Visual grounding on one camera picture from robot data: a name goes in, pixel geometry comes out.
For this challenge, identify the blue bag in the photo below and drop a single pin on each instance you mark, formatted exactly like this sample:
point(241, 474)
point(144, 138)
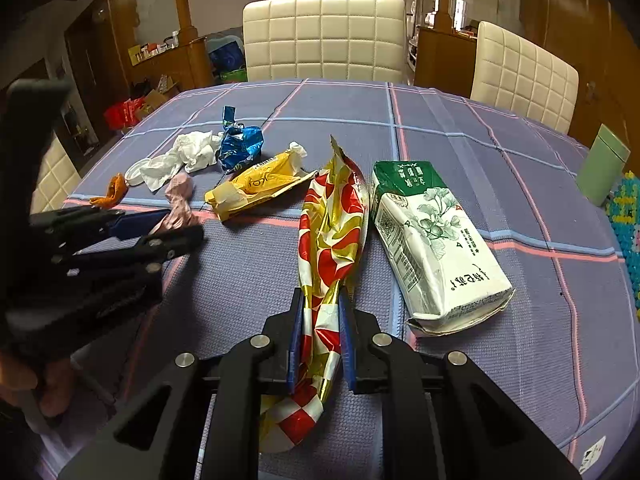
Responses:
point(225, 55)

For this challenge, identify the cardboard box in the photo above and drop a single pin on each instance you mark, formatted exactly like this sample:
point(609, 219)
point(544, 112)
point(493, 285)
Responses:
point(152, 100)

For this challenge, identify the person's left hand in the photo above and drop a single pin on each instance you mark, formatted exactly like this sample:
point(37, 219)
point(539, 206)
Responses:
point(50, 385)

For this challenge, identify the red bag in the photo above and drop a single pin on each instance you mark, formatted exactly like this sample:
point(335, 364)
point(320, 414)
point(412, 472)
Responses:
point(122, 112)

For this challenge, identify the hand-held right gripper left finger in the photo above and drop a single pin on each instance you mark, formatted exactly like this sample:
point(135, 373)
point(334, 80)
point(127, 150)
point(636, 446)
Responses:
point(296, 340)

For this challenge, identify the yellow snack wrapper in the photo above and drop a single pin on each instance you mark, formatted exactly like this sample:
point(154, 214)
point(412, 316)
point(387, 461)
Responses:
point(260, 185)

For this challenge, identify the green cup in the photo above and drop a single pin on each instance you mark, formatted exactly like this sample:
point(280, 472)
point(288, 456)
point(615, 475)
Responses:
point(602, 170)

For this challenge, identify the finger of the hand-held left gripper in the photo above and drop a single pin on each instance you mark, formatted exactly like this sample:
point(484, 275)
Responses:
point(140, 222)
point(175, 242)

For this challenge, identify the colourful beaded tissue box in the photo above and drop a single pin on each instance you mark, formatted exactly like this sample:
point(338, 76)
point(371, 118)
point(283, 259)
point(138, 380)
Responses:
point(627, 230)

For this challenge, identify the cream quilted dining chair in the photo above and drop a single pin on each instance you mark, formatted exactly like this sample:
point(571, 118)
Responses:
point(325, 35)
point(525, 75)
point(55, 175)

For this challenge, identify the white crumpled tissue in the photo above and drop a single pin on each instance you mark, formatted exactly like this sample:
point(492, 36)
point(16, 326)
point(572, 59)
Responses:
point(190, 155)

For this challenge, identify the green and white carton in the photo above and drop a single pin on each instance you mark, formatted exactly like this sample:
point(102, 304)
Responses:
point(435, 260)

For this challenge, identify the colourful woven bag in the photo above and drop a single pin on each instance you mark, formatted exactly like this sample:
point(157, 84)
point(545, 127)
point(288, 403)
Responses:
point(232, 75)

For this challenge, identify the red and gold foil wrapper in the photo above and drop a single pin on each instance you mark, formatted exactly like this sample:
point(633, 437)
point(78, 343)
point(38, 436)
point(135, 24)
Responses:
point(330, 240)

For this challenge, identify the yellow box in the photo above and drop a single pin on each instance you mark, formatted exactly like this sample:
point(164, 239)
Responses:
point(135, 55)

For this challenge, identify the blue crumpled wrapper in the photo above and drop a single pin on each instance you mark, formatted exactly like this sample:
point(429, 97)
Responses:
point(240, 147)

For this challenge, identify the glossy wooden door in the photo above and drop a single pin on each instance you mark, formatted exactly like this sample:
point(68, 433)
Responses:
point(575, 35)

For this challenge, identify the small white cloth tag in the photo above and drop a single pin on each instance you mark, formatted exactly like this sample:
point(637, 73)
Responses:
point(594, 449)

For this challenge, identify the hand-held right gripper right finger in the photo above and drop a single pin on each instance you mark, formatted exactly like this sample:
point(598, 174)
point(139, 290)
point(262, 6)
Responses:
point(347, 345)

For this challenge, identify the pink wrapper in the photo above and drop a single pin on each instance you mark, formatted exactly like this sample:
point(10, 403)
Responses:
point(180, 195)

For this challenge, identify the wooden partition cabinet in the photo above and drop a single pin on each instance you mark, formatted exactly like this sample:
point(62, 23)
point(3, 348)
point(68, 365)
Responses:
point(440, 60)
point(195, 67)

